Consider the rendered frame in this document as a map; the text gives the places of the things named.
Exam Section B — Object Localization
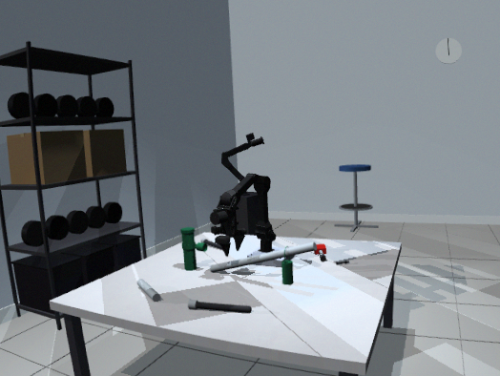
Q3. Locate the dark green cup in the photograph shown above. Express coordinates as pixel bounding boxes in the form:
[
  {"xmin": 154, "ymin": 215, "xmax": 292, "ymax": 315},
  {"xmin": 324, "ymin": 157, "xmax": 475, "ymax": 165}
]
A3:
[{"xmin": 182, "ymin": 243, "xmax": 207, "ymax": 251}]

